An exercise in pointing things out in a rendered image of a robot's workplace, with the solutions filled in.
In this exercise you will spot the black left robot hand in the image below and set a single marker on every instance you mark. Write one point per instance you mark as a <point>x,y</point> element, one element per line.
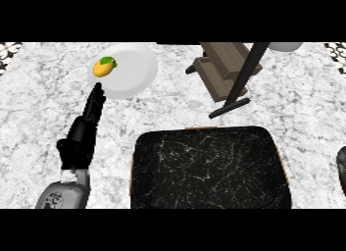
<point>82,137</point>

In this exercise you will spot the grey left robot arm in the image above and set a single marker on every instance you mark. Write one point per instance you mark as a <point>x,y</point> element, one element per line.
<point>64,194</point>

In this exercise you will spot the black marble tray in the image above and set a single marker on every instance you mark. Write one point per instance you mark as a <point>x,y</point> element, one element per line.
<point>209,170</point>

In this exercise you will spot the yellow fruit with green leaf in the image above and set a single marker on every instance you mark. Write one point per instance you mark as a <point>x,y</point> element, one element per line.
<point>103,68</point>

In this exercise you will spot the white round plate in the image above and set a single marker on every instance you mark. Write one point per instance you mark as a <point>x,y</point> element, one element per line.
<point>132,73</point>

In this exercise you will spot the white round object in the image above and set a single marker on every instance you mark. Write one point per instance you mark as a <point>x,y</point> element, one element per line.
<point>285,46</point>

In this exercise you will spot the wooden tiered basket black frame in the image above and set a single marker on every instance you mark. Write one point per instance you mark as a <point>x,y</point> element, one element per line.
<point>224,68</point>

